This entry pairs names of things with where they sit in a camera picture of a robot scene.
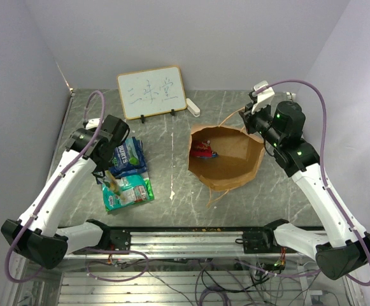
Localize small whiteboard yellow frame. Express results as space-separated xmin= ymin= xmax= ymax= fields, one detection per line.
xmin=117 ymin=66 xmax=187 ymax=120

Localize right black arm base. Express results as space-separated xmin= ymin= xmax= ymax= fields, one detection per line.
xmin=235 ymin=230 xmax=282 ymax=254

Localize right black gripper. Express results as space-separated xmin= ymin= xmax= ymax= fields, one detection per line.
xmin=239 ymin=98 xmax=283 ymax=147

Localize aluminium rail frame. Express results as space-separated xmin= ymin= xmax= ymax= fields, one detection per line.
xmin=5 ymin=227 xmax=365 ymax=305

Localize red snack packet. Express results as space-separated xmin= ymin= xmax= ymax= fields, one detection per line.
xmin=190 ymin=141 xmax=213 ymax=159

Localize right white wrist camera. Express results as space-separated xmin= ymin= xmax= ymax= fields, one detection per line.
xmin=249 ymin=81 xmax=275 ymax=115

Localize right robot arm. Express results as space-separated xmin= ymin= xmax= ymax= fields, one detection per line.
xmin=239 ymin=101 xmax=370 ymax=280

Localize brown paper bag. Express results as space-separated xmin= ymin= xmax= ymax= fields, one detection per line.
xmin=188 ymin=111 xmax=265 ymax=207

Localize white eraser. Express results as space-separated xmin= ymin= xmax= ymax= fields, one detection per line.
xmin=185 ymin=98 xmax=201 ymax=117

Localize loose wires under table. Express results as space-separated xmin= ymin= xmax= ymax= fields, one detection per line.
xmin=85 ymin=248 xmax=338 ymax=306

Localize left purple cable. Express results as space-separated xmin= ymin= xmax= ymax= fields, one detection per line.
xmin=4 ymin=90 xmax=150 ymax=284

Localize green Chuba cassava chips bag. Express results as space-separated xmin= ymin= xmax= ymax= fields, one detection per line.
xmin=103 ymin=171 xmax=155 ymax=212

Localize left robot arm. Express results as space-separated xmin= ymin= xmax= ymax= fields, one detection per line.
xmin=1 ymin=115 xmax=129 ymax=270

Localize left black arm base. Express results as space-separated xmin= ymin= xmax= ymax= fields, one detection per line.
xmin=109 ymin=229 xmax=131 ymax=251

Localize green snack packet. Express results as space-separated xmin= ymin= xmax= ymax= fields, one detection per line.
xmin=105 ymin=170 xmax=127 ymax=205

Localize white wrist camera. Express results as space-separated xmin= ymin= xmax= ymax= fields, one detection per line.
xmin=249 ymin=81 xmax=275 ymax=115
xmin=83 ymin=118 xmax=101 ymax=129

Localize blue green Burts vinegar bag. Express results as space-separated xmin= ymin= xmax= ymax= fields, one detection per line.
xmin=109 ymin=137 xmax=148 ymax=179

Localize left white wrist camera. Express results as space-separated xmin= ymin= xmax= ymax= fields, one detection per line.
xmin=83 ymin=118 xmax=101 ymax=129

